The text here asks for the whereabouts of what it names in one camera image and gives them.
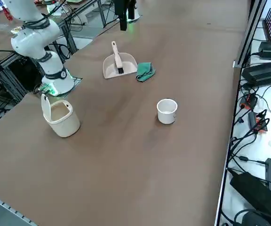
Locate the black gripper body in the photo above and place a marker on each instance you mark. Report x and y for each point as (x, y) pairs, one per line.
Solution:
(121, 5)

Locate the green cloth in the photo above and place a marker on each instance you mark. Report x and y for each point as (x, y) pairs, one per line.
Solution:
(145, 70)

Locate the beige hand brush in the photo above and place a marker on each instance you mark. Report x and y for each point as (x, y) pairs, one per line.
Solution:
(117, 58)

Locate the beige plastic dustpan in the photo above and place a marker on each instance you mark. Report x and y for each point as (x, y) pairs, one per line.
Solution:
(109, 69)

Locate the cream bin with lid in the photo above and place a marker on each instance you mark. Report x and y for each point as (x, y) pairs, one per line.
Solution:
(65, 127)

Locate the black finned device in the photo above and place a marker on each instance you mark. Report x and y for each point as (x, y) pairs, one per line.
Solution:
(265, 71)

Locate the large black power adapter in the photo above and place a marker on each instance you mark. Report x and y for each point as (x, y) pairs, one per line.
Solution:
(255, 195)

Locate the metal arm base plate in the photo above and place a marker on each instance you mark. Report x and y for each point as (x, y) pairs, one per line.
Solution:
(76, 81)

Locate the aluminium frame post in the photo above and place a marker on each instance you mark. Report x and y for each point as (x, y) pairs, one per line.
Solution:
(250, 33)

